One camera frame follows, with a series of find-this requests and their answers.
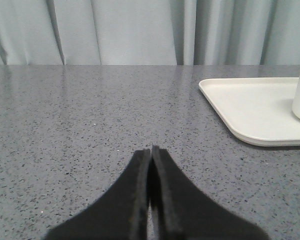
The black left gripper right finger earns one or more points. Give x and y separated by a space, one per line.
186 213

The pale green curtain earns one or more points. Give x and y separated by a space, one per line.
149 32

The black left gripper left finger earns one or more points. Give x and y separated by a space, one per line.
121 213

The cream rectangular plastic tray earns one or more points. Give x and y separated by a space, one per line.
256 110

